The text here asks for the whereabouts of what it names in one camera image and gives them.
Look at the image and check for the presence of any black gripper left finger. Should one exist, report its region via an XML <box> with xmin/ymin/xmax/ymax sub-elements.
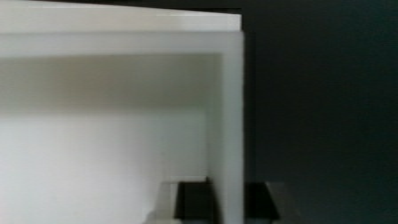
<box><xmin>174</xmin><ymin>182</ymin><xmax>209</xmax><ymax>220</ymax></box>

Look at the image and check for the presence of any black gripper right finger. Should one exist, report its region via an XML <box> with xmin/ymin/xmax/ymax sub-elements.
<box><xmin>243</xmin><ymin>183</ymin><xmax>278</xmax><ymax>220</ymax></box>

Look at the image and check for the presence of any white drawer cabinet box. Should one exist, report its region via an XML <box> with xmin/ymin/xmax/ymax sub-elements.
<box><xmin>0</xmin><ymin>0</ymin><xmax>243</xmax><ymax>224</ymax></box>

